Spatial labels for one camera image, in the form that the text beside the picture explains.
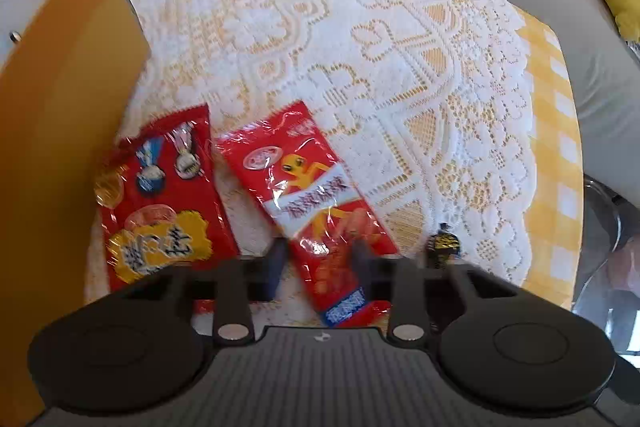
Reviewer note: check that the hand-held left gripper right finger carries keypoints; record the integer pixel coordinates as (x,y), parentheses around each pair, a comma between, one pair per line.
(362,268)

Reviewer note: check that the orange cardboard box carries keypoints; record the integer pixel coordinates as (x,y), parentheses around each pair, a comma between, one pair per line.
(60,132)

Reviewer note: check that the red packet with medals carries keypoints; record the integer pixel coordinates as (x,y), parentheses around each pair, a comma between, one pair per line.
(165,207)

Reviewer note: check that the yellow checked tablecloth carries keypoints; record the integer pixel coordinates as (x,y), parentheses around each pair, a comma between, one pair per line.
(555,132)

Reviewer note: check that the small black yellow candy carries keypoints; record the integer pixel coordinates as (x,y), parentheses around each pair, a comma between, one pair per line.
(442,244)

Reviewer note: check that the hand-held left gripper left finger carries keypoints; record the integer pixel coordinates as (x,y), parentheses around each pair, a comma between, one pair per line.
(272,269)

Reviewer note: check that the white lace tablecloth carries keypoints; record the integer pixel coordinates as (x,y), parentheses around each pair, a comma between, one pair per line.
(350,57)

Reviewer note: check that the transparent plastic chair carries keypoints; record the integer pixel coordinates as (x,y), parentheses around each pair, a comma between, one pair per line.
(600,307)

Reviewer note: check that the red packet with orange figure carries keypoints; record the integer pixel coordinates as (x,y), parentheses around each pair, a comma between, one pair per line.
(310,187)

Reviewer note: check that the pink cloth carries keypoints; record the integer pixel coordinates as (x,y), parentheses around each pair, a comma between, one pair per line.
(625,262)

